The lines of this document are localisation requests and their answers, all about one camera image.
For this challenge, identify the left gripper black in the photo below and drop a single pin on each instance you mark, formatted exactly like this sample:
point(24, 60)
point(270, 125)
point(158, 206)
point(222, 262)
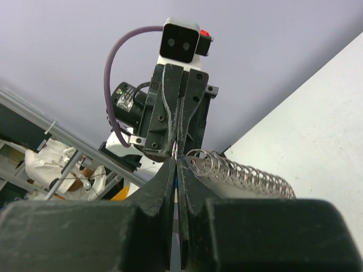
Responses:
point(176, 110)

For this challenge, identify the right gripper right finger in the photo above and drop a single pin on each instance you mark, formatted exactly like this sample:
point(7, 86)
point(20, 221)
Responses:
point(230, 234)

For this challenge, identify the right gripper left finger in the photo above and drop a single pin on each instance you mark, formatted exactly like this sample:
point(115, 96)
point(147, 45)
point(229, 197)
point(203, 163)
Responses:
point(130, 235)

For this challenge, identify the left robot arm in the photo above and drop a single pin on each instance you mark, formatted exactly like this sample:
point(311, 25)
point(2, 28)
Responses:
point(127, 103)

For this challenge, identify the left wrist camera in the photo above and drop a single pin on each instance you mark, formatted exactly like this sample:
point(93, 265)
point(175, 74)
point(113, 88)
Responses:
point(183, 43)

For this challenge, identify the aluminium frame rail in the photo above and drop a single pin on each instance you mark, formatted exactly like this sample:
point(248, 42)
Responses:
point(30, 113)

